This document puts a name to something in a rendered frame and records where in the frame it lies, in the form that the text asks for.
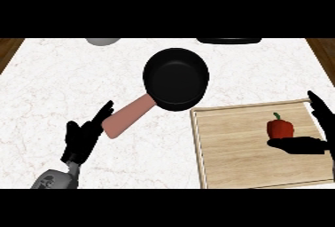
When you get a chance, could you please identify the pale wooden tray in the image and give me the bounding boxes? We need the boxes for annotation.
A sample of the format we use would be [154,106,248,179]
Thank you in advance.
[189,98,335,190]

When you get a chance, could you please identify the grey round object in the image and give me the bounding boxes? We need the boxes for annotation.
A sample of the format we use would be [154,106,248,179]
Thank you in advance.
[86,37,121,47]

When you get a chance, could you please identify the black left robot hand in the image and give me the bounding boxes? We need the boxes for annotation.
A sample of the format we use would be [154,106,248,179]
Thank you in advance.
[61,99,115,166]

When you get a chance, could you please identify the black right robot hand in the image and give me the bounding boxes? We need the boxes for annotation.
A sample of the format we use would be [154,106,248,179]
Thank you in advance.
[266,90,335,183]

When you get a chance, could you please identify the black flat object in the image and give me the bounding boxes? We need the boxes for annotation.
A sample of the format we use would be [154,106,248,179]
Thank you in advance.
[195,37,263,45]

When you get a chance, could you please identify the black pan with pink handle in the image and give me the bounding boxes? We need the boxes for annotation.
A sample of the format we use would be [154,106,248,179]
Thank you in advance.
[101,47,211,140]

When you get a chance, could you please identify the red bell pepper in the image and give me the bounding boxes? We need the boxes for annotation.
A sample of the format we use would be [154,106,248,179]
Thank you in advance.
[266,112,295,140]

